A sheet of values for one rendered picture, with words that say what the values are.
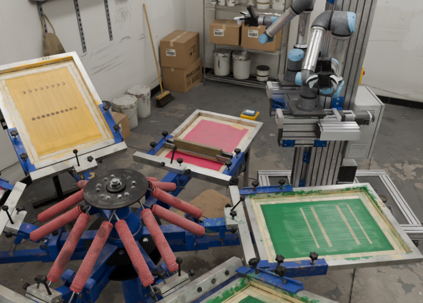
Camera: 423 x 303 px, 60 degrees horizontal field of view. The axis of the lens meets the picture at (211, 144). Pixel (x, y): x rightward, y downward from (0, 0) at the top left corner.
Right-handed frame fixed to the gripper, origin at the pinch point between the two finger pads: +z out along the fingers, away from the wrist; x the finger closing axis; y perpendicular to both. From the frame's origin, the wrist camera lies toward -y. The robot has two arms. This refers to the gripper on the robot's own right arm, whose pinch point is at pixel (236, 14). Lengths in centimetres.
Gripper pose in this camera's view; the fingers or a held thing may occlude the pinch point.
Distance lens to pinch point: 323.2
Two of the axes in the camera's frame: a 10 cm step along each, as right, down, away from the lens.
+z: -9.0, -2.3, 3.7
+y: 0.6, 7.7, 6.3
